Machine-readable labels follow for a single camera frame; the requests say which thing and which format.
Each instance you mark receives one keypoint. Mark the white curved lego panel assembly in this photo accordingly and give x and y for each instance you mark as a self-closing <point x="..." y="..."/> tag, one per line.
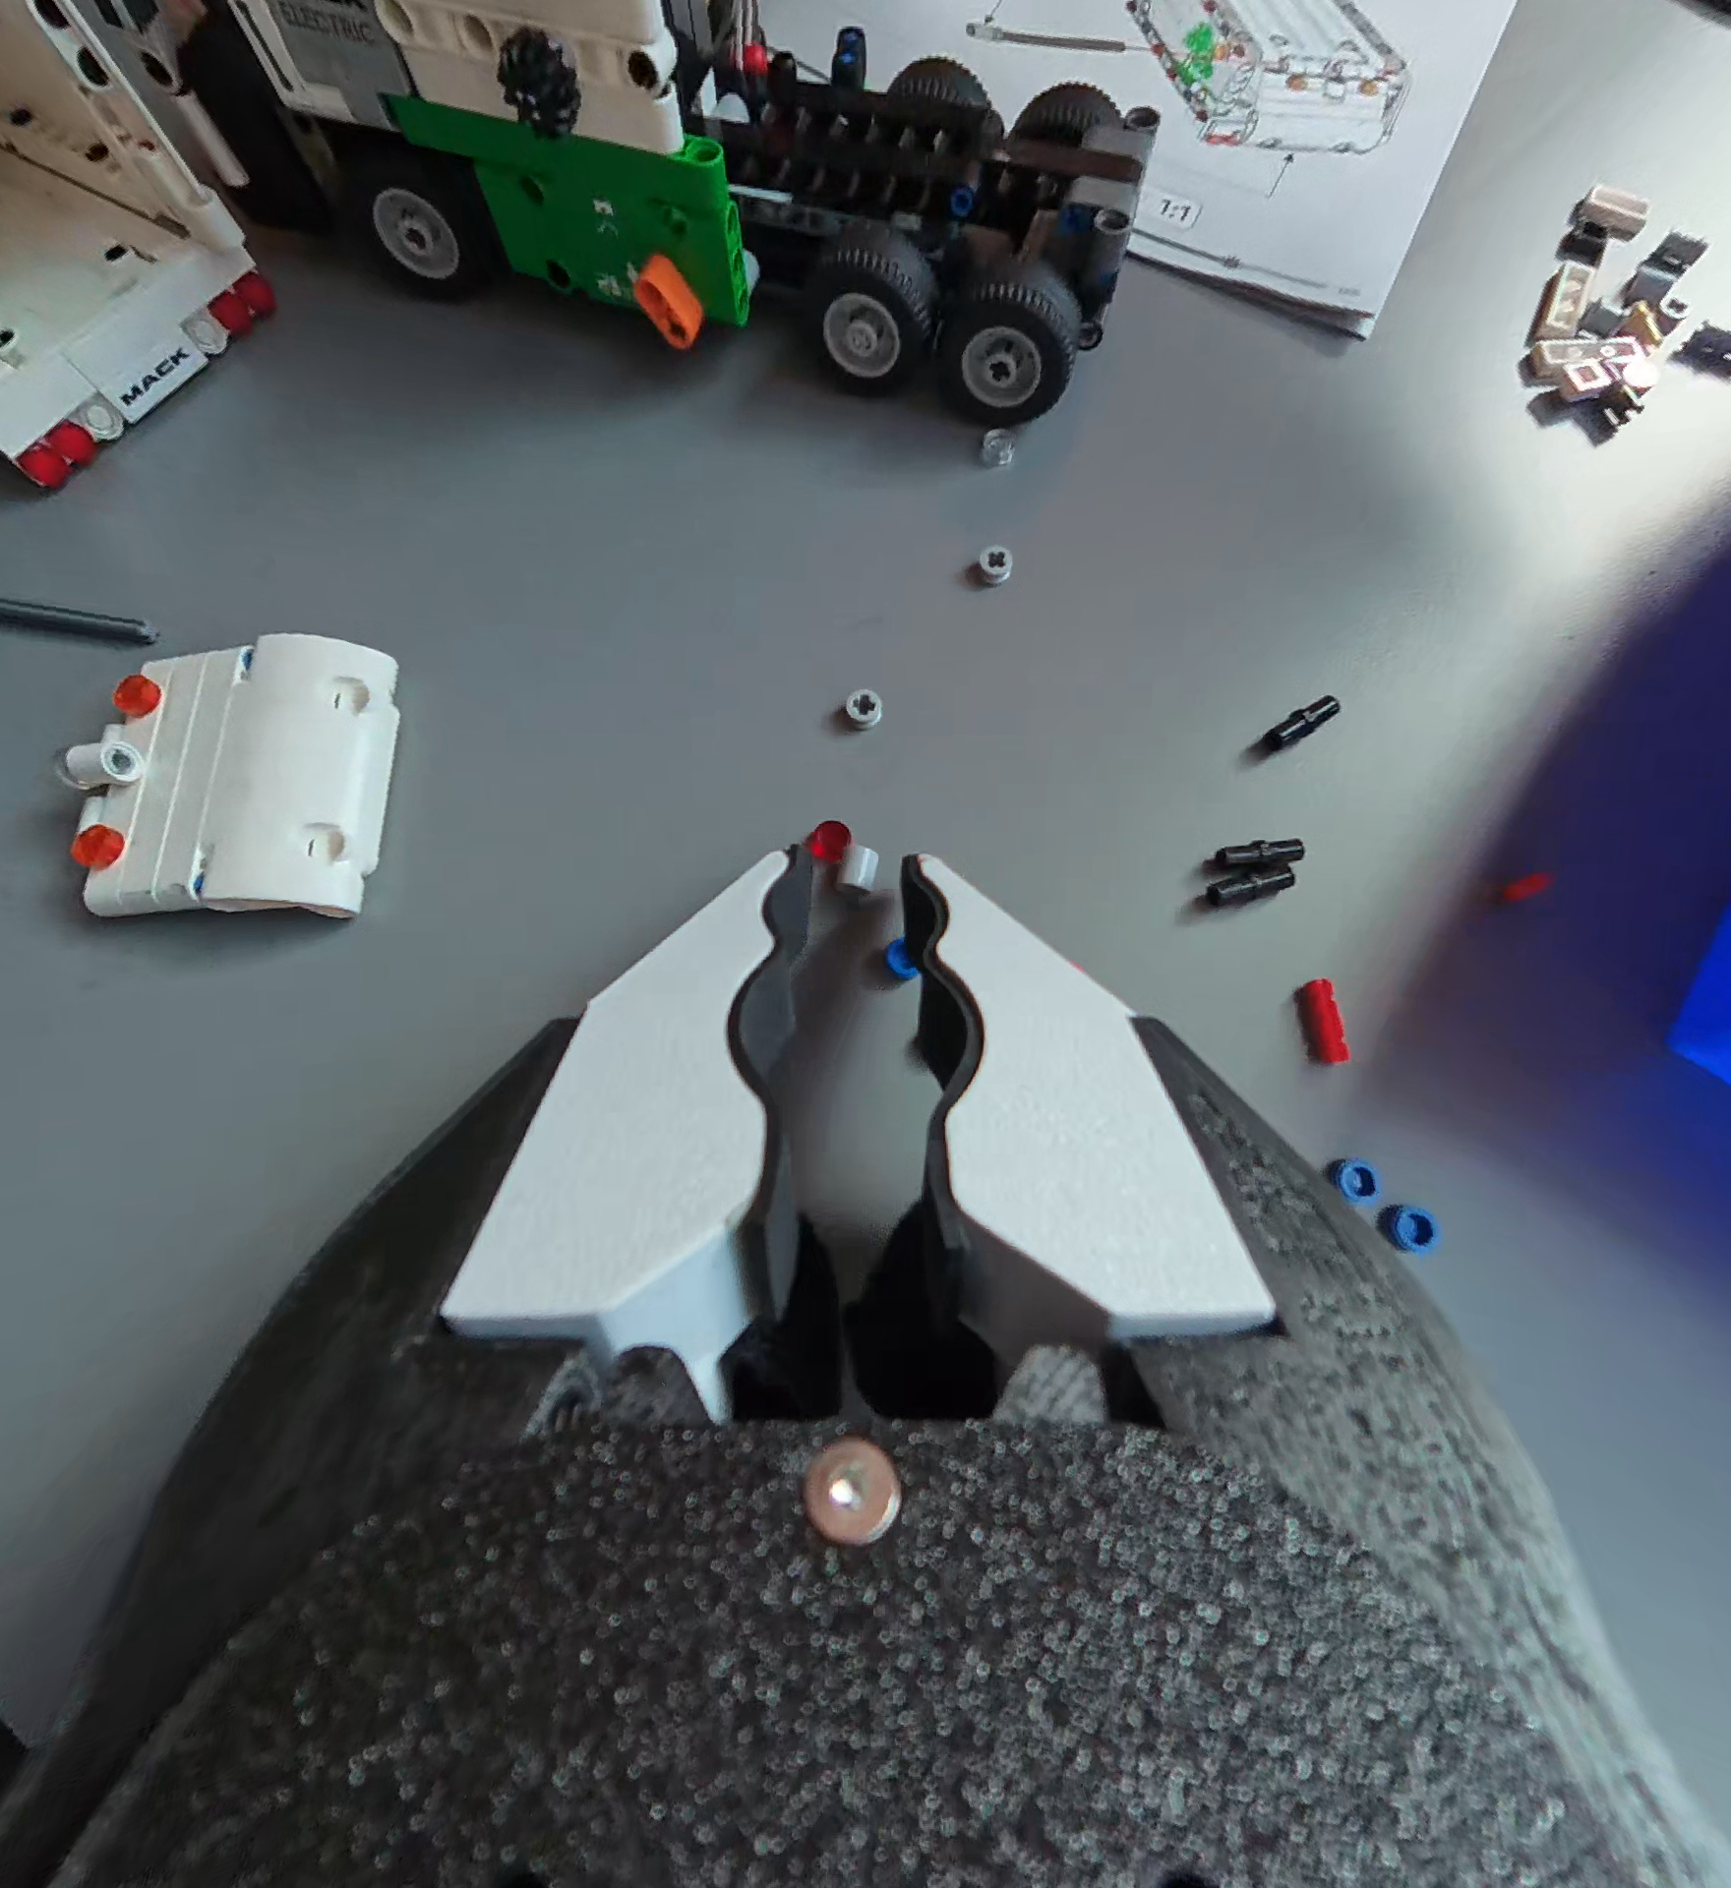
<point x="275" y="768"/>

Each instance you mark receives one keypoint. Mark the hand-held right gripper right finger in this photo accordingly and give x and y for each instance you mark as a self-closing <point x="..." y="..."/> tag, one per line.
<point x="1085" y="1150"/>

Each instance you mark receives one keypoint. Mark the white green lego truck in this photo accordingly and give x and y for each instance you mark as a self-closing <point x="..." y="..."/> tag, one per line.
<point x="585" y="222"/>

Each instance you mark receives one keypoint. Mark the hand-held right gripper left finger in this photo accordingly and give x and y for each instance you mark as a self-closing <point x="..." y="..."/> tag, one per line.
<point x="630" y="1150"/>

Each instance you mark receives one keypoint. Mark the grey lego bush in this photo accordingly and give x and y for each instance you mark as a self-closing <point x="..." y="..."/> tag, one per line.
<point x="998" y="565"/>
<point x="866" y="710"/>

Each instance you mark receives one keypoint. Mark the pile of small tan pieces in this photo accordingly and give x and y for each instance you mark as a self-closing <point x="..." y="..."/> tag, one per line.
<point x="1588" y="361"/>

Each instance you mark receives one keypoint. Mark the lego instruction booklet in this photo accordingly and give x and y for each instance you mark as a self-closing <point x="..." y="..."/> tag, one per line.
<point x="1339" y="177"/>

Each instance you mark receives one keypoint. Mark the light grey lego connector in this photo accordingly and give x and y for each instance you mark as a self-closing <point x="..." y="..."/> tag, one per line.
<point x="856" y="870"/>

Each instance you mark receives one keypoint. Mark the black lego pin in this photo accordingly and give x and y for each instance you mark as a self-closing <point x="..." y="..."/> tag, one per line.
<point x="1249" y="884"/>
<point x="1303" y="723"/>
<point x="1261" y="854"/>

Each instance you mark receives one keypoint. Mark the blue lego bush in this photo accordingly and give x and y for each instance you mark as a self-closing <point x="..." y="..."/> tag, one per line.
<point x="1354" y="1180"/>
<point x="1408" y="1225"/>
<point x="899" y="962"/>

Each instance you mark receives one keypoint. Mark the dark grey lego axle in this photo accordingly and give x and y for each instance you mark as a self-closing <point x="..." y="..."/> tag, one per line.
<point x="39" y="616"/>

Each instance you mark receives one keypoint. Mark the red round lego stud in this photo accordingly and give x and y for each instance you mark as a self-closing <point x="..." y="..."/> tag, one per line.
<point x="828" y="839"/>

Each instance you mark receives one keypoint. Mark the red lego pin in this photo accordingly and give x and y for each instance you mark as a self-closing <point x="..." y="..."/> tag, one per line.
<point x="1325" y="1020"/>

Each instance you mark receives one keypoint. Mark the white lego container box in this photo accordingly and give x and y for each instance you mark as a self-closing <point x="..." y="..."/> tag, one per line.
<point x="54" y="222"/>

